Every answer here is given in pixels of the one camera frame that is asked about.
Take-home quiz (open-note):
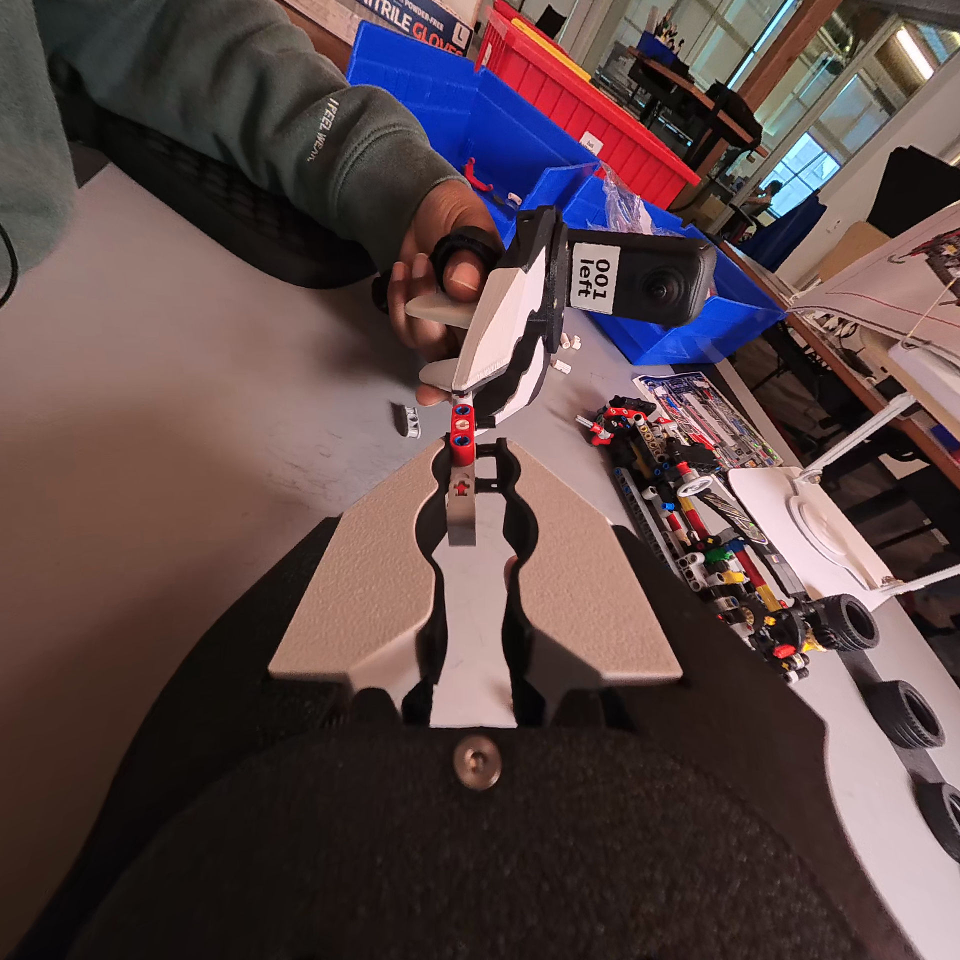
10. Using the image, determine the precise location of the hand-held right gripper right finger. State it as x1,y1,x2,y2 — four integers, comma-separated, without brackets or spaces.
504,440,685,705

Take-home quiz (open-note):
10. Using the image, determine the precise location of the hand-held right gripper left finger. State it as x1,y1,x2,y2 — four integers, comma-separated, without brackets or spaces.
267,440,453,690

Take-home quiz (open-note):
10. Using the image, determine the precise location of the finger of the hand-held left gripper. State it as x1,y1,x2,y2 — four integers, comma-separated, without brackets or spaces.
452,264,547,397
474,322,561,432

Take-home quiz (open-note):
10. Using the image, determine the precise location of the grey and red lego assembly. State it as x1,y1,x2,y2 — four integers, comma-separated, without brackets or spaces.
444,403,505,549

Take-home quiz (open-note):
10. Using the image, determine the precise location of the person's left forearm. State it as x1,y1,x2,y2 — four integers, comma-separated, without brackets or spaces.
33,0,472,271

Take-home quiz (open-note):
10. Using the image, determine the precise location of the lego car chassis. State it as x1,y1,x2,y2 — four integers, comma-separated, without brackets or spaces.
577,393,820,684

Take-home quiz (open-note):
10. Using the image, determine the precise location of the black rubber lego tire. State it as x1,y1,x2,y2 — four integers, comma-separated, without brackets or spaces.
870,678,946,751
916,780,960,864
813,594,880,652

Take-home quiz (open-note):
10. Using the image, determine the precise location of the person's left hand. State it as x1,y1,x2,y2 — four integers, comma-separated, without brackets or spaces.
386,183,507,408

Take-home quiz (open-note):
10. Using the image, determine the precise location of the clear plastic bag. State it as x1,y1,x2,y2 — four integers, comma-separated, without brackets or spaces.
598,163,655,235

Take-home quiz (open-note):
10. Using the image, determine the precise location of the blue plastic bin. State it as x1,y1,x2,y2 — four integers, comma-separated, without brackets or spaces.
346,20,601,226
480,163,787,367

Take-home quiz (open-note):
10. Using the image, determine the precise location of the instruction booklet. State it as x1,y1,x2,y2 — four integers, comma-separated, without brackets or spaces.
633,371,783,470

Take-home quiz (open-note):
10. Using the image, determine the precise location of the red plastic bin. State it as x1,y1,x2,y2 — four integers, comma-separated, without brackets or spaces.
474,0,702,210

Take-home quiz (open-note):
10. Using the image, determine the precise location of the blue cardboard glove box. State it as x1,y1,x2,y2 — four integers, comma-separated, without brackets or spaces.
296,0,481,60

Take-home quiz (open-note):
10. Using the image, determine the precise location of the person's torso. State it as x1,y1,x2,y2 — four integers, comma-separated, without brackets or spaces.
0,0,80,279

